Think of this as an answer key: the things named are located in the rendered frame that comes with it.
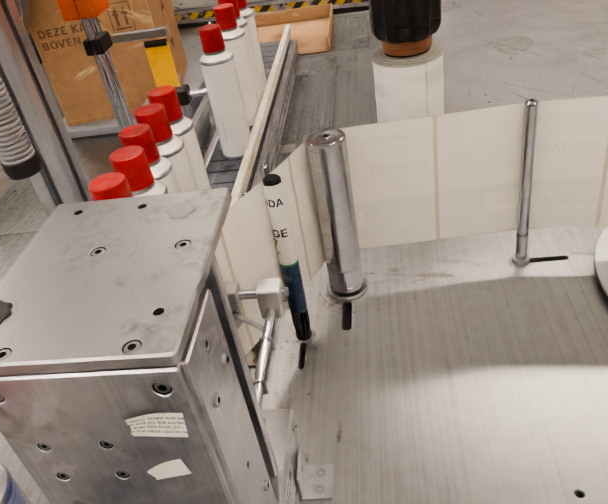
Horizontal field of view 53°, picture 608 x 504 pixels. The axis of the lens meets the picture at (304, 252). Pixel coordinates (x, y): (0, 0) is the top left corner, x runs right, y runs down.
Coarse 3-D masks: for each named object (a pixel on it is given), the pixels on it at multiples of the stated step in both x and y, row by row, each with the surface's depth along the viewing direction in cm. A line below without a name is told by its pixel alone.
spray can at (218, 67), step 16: (208, 32) 87; (208, 48) 89; (224, 48) 90; (208, 64) 89; (224, 64) 90; (208, 80) 91; (224, 80) 91; (208, 96) 94; (224, 96) 92; (240, 96) 94; (224, 112) 94; (240, 112) 95; (224, 128) 95; (240, 128) 96; (224, 144) 97; (240, 144) 97
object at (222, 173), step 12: (264, 48) 144; (276, 48) 143; (288, 48) 142; (264, 60) 137; (264, 132) 105; (216, 144) 104; (216, 156) 101; (216, 168) 97; (228, 168) 96; (216, 180) 94; (228, 180) 93; (252, 180) 92
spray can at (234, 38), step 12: (216, 12) 97; (228, 12) 97; (228, 24) 98; (228, 36) 98; (240, 36) 99; (228, 48) 99; (240, 48) 100; (240, 60) 101; (240, 72) 102; (252, 72) 104; (240, 84) 103; (252, 84) 104; (252, 96) 105; (252, 108) 106; (252, 120) 107
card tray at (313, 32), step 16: (256, 16) 176; (272, 16) 175; (288, 16) 175; (304, 16) 175; (320, 16) 174; (272, 32) 171; (304, 32) 166; (320, 32) 164; (304, 48) 155; (320, 48) 153
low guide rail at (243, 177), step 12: (288, 24) 145; (288, 36) 140; (276, 60) 125; (276, 72) 120; (276, 84) 119; (264, 96) 110; (264, 108) 105; (264, 120) 104; (252, 132) 98; (252, 144) 94; (252, 156) 92; (240, 168) 88; (252, 168) 91; (240, 180) 85; (240, 192) 83
